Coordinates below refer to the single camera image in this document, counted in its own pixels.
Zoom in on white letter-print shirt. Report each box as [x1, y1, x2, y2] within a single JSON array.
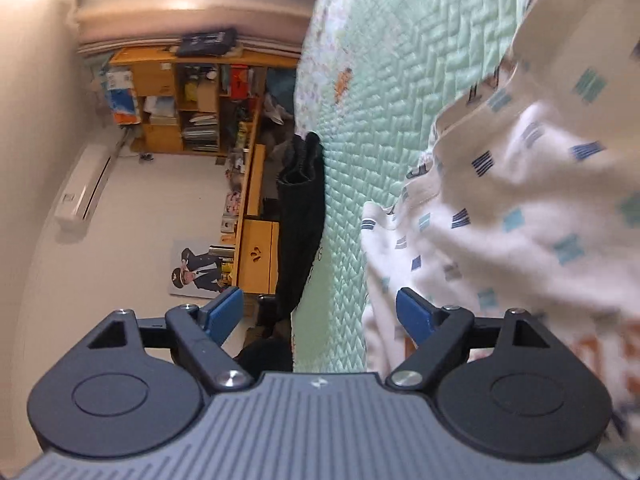
[[361, 0, 639, 442]]

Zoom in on cartoon boy poster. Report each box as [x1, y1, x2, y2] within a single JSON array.
[[167, 238, 234, 299]]

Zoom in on yellow wooden desk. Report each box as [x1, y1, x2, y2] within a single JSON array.
[[230, 98, 279, 295]]

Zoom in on black folded garment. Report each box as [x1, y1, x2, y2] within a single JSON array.
[[276, 132, 326, 321]]

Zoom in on white air conditioner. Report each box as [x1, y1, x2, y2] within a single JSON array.
[[54, 144, 113, 231]]

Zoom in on wooden bookshelf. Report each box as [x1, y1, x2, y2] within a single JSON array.
[[108, 46, 298, 158]]

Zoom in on green quilted bee bedspread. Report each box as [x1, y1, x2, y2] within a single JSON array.
[[290, 0, 640, 476]]

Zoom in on pink curtain left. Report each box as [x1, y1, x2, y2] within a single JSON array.
[[67, 0, 327, 57]]

